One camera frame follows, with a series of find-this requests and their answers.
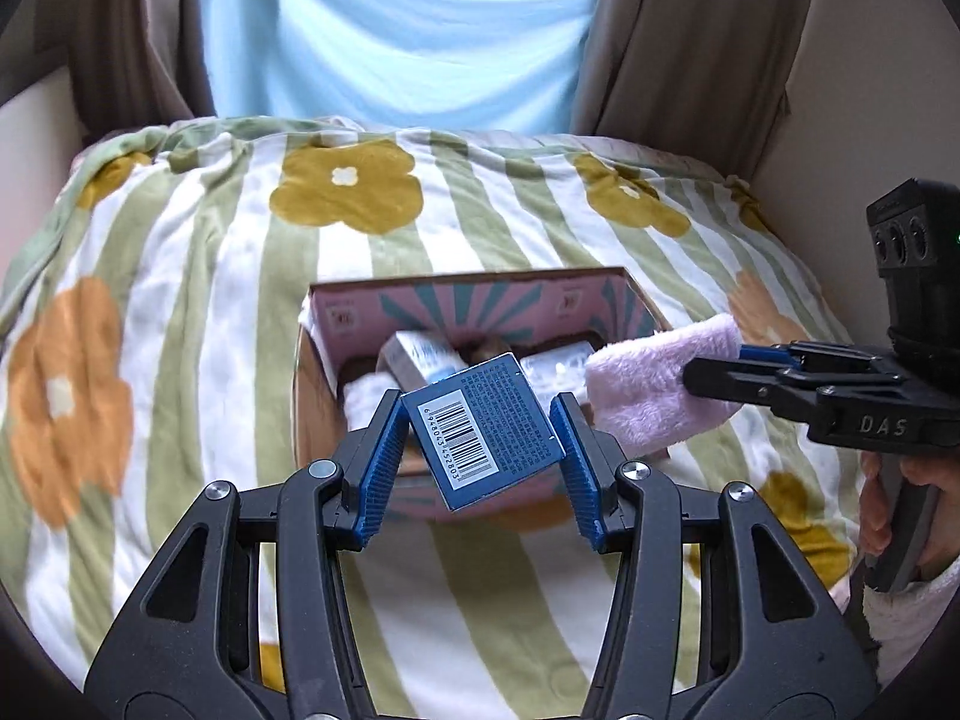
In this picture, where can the brown curtain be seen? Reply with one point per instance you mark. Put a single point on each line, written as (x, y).
(135, 30)
(675, 52)

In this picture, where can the clear plastic packet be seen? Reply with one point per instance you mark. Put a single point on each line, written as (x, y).
(367, 401)

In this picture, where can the floral striped blanket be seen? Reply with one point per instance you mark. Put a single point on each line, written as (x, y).
(187, 315)

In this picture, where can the pink printed cardboard box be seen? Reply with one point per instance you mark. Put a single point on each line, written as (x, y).
(465, 307)

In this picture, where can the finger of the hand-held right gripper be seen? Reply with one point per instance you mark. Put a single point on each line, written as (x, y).
(765, 354)
(750, 386)

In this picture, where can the person's right hand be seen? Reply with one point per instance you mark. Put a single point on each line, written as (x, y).
(943, 532)

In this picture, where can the light blue box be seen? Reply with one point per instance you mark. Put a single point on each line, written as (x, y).
(420, 356)

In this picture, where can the light blue hanging cloth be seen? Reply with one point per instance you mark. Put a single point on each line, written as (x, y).
(412, 37)

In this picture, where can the pink fluffy towel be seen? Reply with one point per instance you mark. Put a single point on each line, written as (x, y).
(645, 390)

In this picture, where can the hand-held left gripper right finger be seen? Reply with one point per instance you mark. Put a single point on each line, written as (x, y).
(581, 472)

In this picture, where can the beige bed headboard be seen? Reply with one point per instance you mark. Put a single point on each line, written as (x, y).
(37, 150)

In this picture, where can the small dark blue box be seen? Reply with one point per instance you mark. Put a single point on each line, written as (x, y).
(487, 427)

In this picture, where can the white floral tissue packet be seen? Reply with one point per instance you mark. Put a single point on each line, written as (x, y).
(559, 367)

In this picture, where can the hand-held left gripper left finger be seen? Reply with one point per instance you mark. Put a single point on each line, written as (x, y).
(379, 465)

